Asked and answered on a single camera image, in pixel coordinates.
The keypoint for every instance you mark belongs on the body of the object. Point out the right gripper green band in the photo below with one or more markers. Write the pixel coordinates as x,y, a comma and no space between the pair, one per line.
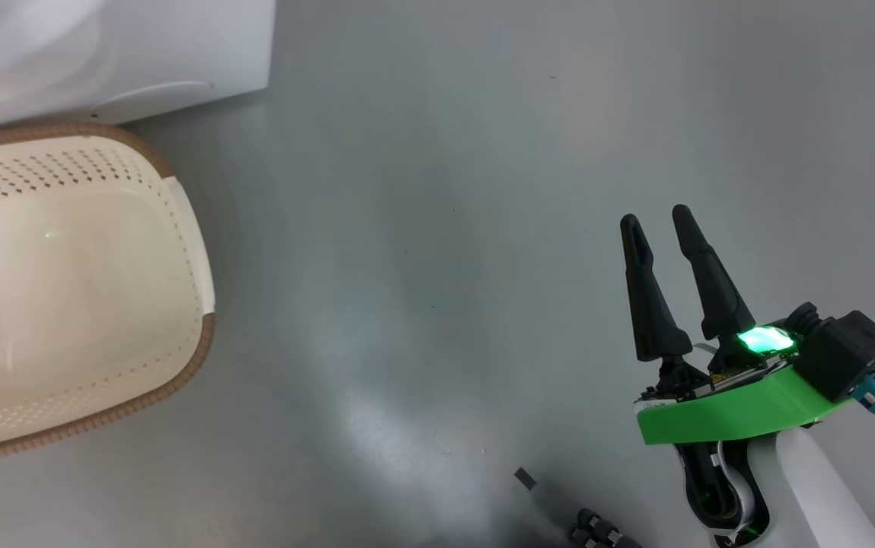
734,415

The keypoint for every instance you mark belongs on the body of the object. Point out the black ribbed robot base fitting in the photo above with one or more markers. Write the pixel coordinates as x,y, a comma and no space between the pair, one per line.
597,530

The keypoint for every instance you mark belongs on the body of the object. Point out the white front-load washing machine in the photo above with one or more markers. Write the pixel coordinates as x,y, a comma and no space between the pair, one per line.
140,46

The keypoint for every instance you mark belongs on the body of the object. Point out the cream perforated laundry basket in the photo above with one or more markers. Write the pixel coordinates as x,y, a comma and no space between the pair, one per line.
64,304

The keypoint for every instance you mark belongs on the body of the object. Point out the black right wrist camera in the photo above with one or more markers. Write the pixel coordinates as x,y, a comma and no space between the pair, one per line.
848,354

